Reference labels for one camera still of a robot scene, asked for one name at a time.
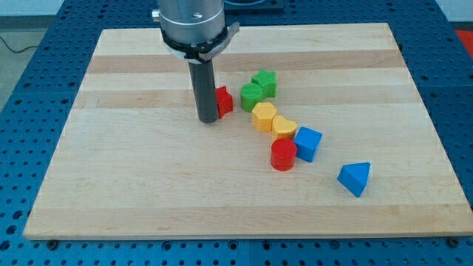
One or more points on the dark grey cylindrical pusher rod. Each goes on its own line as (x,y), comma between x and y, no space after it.
(203,82)

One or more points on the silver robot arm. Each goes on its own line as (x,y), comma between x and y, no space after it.
(196,31)

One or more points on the yellow hexagon block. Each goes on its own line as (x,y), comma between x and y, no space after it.
(262,116)

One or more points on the red star block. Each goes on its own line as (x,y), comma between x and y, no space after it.
(225,101)

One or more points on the green cylinder block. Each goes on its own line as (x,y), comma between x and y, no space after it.
(250,95)

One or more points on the green star block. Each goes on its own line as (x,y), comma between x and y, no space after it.
(267,81)

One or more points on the yellow heart block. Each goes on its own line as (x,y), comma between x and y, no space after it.
(283,128)

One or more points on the red cylinder block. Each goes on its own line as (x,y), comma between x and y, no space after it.
(283,154)

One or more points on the blue cube block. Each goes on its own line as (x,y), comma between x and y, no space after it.
(307,142)

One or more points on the light wooden board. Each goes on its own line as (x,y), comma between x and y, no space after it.
(134,162)

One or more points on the blue triangle block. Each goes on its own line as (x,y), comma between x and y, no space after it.
(354,177)

